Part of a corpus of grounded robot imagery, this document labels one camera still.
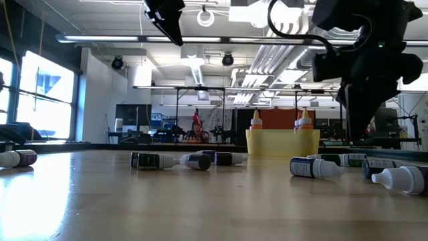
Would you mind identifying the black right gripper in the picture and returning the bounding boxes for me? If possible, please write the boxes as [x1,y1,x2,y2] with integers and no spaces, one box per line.
[312,29,424,141]

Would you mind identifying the large yellow food coloring bottle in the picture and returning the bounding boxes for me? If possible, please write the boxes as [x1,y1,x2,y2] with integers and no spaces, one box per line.
[249,109,264,131]
[298,107,314,131]

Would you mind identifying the small pale-label dropper bottle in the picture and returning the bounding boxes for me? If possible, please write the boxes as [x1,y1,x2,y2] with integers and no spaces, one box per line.
[347,153,368,167]

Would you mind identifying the small dark-green-label dropper bottle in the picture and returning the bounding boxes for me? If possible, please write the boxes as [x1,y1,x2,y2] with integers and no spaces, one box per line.
[306,153,348,167]

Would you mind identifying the small dark-purple dropper bottle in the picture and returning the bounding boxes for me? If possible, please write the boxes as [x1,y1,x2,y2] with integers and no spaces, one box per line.
[213,151,244,167]

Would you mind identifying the dark background monitor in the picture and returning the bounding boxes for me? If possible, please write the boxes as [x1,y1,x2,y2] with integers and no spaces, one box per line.
[373,106,399,134]

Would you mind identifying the small navy-label dropper bottle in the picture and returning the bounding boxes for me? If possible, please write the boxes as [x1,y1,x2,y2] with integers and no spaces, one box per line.
[362,158,404,179]

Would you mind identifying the black background stand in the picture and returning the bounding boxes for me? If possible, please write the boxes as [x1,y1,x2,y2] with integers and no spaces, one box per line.
[397,113,421,144]

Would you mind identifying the long ceiling light strip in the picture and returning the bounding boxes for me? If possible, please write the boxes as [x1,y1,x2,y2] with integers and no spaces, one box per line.
[56,34,428,47]

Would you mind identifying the small blue-label dropper bottle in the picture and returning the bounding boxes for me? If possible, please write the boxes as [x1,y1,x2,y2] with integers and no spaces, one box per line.
[289,157,348,179]

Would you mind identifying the orange partition panel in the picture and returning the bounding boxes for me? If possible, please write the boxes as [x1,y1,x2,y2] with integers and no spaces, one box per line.
[260,108,316,131]

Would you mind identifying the yellow translucent plastic bin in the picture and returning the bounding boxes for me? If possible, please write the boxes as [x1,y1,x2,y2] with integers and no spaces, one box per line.
[245,129,321,157]

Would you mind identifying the small maroon-label dropper bottle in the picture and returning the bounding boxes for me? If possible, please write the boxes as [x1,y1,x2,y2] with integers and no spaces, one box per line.
[371,165,428,195]

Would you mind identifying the black partition panel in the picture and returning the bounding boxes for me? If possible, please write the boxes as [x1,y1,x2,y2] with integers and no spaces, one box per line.
[235,108,260,141]

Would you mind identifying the black background robot arms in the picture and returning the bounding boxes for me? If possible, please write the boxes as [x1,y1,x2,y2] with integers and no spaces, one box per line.
[153,123,237,143]

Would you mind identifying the person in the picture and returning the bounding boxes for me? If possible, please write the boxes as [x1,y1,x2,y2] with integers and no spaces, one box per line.
[182,112,211,144]

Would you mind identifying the small black-label dropper bottle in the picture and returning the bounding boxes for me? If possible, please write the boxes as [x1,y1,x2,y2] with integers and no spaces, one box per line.
[136,152,181,171]

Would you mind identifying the large bright window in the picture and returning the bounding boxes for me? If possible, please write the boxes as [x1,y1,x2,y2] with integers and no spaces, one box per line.
[0,50,77,141]

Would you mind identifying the small dark-label dropper bottle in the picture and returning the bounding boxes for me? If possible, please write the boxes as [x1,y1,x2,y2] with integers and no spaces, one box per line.
[179,153,212,171]

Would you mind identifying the dark bulky background object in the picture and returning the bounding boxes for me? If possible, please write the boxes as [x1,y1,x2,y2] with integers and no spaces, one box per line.
[0,122,43,142]

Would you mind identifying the small purple-label dropper bottle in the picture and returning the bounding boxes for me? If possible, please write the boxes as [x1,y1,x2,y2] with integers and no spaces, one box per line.
[0,149,37,168]

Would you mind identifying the white coiled ceiling cable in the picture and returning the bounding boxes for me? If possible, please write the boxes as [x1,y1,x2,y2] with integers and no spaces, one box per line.
[196,7,215,27]

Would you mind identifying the black background rig frame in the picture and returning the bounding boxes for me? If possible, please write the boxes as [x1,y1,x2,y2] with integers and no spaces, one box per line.
[173,86,228,141]
[294,88,344,141]

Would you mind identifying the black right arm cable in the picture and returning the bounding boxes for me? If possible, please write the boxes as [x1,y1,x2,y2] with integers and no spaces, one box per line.
[266,0,336,58]

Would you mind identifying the black aluminium table frame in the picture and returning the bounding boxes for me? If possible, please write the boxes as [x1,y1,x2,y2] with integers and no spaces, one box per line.
[0,140,428,157]

